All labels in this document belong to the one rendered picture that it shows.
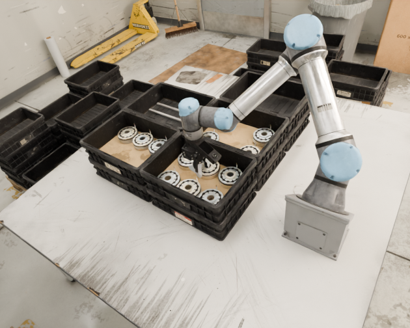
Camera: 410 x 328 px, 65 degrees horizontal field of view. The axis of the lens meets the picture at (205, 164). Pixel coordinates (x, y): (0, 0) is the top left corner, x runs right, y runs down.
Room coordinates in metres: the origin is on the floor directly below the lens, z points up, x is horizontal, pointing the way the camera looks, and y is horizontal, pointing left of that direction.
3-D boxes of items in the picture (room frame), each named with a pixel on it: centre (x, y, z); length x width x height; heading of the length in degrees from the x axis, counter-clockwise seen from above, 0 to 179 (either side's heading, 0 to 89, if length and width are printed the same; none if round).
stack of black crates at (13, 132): (2.04, 1.35, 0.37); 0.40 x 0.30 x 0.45; 140
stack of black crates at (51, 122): (2.34, 1.09, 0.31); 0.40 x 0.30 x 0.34; 140
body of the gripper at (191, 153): (0.99, 0.03, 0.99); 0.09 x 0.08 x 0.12; 47
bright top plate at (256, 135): (1.14, -0.30, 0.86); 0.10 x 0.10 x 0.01
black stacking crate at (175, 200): (0.95, 0.03, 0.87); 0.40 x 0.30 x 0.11; 48
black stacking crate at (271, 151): (1.17, -0.17, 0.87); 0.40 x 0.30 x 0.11; 48
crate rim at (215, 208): (0.95, 0.03, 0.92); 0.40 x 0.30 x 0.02; 48
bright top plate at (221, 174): (0.92, -0.10, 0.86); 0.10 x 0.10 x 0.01
